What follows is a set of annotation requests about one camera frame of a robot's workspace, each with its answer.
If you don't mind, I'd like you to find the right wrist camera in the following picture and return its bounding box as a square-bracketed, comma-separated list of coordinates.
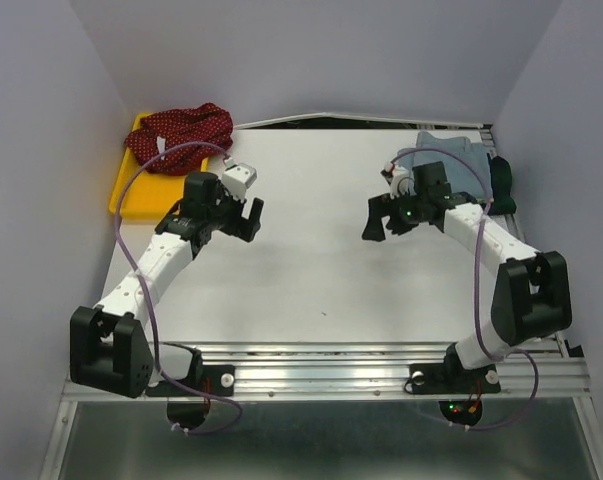
[381, 162, 413, 198]

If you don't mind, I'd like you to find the aluminium rail frame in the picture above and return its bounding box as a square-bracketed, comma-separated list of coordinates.
[40, 124, 602, 480]

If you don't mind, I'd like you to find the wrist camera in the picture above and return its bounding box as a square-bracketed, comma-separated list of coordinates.
[221, 163, 257, 202]
[381, 162, 413, 198]

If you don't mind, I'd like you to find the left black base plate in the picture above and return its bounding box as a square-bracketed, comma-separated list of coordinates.
[145, 364, 243, 436]

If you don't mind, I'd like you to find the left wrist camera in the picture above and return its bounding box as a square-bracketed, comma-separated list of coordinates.
[221, 163, 257, 202]

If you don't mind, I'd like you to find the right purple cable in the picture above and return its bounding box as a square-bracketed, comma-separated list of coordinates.
[383, 148, 540, 432]

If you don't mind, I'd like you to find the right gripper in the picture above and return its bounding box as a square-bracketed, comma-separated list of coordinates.
[361, 184, 429, 239]

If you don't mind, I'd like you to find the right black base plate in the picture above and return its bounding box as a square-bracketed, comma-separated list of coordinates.
[403, 363, 501, 429]

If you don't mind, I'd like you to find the light blue denim skirt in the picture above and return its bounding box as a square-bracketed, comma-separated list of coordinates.
[397, 131, 493, 200]

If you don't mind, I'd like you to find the red polka dot skirt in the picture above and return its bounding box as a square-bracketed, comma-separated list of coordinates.
[124, 103, 234, 176]

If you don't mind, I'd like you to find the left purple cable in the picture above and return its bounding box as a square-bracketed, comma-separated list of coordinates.
[111, 142, 245, 435]

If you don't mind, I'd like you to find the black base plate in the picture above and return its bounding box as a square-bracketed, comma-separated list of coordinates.
[403, 363, 501, 429]
[145, 364, 243, 436]

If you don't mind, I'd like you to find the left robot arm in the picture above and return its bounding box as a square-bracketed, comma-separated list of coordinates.
[69, 163, 264, 398]

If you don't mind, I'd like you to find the purple cable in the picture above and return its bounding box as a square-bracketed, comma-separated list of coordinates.
[111, 142, 245, 435]
[383, 148, 540, 432]

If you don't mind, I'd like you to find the dark green skirt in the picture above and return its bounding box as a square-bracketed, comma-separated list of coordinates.
[489, 156, 517, 216]

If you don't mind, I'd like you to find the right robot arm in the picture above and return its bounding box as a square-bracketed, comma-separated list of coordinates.
[362, 162, 572, 391]

